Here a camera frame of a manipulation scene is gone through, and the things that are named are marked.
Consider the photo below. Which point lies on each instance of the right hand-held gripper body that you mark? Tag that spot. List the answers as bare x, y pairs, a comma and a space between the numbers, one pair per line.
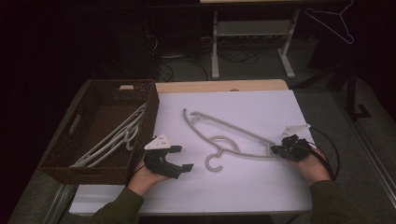
294, 147

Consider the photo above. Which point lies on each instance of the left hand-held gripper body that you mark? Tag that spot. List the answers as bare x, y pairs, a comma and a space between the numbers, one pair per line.
158, 143

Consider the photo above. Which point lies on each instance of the grey plastic clothes hanger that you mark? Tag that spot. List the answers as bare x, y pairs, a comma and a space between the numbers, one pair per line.
124, 123
106, 152
230, 126

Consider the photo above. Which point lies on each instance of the brown woven basket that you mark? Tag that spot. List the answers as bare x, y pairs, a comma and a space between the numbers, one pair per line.
102, 102

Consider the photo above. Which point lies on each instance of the person's right hand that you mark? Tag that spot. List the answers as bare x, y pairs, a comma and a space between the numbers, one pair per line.
316, 169

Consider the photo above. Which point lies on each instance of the person's left hand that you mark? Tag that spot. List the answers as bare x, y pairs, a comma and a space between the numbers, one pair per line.
144, 180

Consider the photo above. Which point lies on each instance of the white board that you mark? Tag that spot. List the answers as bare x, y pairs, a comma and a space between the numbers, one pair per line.
236, 193

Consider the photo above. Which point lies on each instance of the black metal stand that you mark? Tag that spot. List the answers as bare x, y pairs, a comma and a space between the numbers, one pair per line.
351, 93

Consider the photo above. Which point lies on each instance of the aluminium rail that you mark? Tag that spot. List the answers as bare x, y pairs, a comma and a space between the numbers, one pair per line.
367, 146

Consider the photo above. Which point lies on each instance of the white metal desk frame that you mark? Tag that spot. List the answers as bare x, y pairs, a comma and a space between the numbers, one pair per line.
214, 46

